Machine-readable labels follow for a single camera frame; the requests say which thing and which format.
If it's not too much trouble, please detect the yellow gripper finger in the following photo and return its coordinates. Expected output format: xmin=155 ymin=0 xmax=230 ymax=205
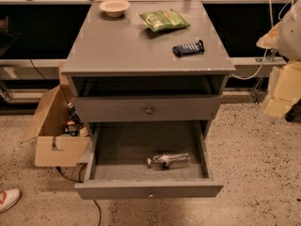
xmin=256 ymin=22 xmax=282 ymax=49
xmin=262 ymin=60 xmax=301 ymax=120

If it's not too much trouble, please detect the clear plastic water bottle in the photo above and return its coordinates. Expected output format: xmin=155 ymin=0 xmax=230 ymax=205
xmin=147 ymin=153 xmax=190 ymax=170

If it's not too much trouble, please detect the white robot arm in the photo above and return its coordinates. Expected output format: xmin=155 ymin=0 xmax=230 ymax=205
xmin=256 ymin=0 xmax=301 ymax=121

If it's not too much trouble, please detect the grey wooden drawer cabinet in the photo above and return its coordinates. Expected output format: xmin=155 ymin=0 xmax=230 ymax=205
xmin=62 ymin=6 xmax=230 ymax=130

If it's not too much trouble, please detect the open grey lower drawer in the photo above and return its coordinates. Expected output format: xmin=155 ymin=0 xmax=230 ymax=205
xmin=75 ymin=121 xmax=223 ymax=200

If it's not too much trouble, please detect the closed grey upper drawer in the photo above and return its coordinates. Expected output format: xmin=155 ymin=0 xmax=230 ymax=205
xmin=73 ymin=96 xmax=221 ymax=122

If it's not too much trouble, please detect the dark bottle in box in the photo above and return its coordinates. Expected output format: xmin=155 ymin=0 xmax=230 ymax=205
xmin=67 ymin=103 xmax=82 ymax=125

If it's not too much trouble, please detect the dark blue snack bar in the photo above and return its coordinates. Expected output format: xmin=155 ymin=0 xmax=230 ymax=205
xmin=172 ymin=40 xmax=205 ymax=57

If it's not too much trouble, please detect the green chip bag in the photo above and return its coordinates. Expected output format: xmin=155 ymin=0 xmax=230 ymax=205
xmin=138 ymin=9 xmax=190 ymax=32

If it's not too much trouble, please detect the beige ceramic bowl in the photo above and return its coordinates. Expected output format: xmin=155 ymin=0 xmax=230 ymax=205
xmin=99 ymin=0 xmax=130 ymax=18

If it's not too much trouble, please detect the open cardboard box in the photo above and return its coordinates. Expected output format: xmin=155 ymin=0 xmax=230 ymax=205
xmin=21 ymin=61 xmax=90 ymax=167

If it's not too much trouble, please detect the white orange sneaker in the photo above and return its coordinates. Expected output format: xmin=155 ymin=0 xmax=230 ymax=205
xmin=0 ymin=188 xmax=21 ymax=213

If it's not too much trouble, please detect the white hanging cable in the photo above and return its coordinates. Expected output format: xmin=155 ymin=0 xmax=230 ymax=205
xmin=230 ymin=0 xmax=301 ymax=81

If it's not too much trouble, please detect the black floor cable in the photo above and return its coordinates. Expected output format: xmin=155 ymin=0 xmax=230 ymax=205
xmin=55 ymin=163 xmax=103 ymax=226

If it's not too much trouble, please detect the metal railing frame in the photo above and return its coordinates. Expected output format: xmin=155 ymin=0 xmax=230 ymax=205
xmin=1 ymin=0 xmax=267 ymax=80

